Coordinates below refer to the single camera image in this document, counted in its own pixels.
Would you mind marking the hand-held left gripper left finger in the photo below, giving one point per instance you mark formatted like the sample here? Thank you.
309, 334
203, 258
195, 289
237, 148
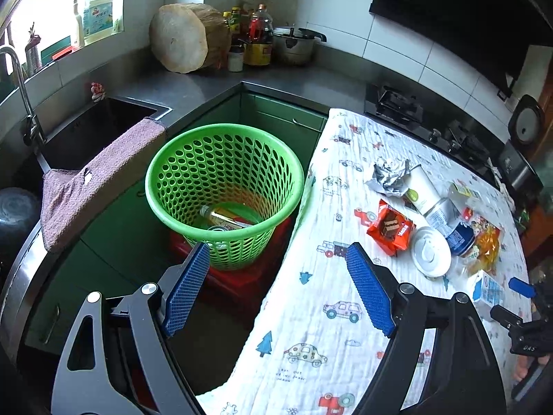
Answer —
185, 289

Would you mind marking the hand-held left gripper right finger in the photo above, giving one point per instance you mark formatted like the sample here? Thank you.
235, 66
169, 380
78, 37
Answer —
369, 289

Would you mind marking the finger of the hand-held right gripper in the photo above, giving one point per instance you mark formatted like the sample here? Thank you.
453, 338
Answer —
505, 316
520, 287

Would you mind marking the clear plastic dome cup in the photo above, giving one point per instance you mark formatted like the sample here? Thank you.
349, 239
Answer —
430, 251

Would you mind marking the white paper cup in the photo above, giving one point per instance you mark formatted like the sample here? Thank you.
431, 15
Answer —
424, 190

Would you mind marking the green plastic basket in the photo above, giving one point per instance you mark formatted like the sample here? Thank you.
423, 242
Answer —
194, 160

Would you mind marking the person's right hand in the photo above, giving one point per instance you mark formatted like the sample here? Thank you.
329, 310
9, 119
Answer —
521, 369

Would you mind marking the white blue milk carton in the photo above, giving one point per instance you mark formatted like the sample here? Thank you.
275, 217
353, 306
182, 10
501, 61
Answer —
488, 289

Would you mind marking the yellow snack bag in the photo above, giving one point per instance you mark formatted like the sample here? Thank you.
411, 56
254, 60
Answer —
488, 246

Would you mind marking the red plastic stool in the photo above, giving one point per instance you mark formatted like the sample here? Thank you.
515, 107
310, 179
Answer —
242, 283

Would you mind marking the metal can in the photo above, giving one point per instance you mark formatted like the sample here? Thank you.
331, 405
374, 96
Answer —
219, 235

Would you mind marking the orange snack packet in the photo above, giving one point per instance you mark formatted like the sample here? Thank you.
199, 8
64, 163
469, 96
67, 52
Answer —
389, 224

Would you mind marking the green packet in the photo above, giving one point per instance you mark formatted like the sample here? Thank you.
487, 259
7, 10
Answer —
522, 218

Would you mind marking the blue label can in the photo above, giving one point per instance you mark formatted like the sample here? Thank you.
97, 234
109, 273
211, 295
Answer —
458, 235

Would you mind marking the glass bottle with yellow liquid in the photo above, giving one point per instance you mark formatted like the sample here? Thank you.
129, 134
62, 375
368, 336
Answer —
224, 216

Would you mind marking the white printed cloth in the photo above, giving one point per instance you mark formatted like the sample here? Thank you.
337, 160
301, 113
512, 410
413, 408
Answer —
328, 207

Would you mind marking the small yellow-green label carton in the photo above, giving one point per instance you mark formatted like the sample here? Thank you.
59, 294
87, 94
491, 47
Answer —
464, 192

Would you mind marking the crumpled silver wrapper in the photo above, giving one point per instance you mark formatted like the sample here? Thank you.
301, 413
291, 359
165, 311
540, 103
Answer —
389, 175

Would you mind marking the white rag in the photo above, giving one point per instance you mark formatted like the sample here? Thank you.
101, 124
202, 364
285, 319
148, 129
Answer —
494, 170

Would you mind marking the pink towel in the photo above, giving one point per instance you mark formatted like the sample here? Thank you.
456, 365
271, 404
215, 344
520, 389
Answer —
86, 186

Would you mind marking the black rice cooker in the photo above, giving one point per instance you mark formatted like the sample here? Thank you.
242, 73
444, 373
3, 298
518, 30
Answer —
525, 123

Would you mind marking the dark round pot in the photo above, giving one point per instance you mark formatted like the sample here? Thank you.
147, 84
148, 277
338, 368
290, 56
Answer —
17, 220

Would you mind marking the black gas stove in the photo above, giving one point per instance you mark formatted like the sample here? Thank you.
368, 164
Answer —
397, 103

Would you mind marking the steel sink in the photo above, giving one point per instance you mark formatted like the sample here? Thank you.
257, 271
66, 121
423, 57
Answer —
86, 129

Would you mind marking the green cabinet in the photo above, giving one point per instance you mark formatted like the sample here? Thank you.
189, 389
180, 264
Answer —
276, 116

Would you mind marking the red white scrubber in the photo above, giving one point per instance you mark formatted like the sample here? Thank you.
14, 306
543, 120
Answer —
98, 91

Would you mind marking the yellow tin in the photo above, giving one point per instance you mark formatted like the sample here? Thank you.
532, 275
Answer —
258, 54

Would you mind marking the round wooden chopping block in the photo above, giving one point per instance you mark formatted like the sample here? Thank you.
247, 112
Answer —
181, 39

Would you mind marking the steel cooking pot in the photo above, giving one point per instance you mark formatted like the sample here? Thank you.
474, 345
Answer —
291, 47

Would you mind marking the steel faucet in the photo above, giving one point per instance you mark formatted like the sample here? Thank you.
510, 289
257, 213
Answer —
20, 82

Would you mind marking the green yellow-cap bottle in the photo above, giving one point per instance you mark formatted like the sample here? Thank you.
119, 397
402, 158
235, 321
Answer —
235, 24

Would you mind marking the red sauce bottle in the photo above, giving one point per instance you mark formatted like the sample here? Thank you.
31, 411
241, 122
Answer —
260, 26

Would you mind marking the metal utensil holder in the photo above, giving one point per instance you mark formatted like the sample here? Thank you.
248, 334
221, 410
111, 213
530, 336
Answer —
33, 52

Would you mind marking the slim white bottle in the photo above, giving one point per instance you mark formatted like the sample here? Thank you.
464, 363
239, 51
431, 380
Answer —
77, 26

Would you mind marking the white detergent jug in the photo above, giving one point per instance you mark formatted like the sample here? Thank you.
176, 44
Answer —
98, 17

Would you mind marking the black range hood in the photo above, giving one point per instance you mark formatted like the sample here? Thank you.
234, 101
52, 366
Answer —
453, 8

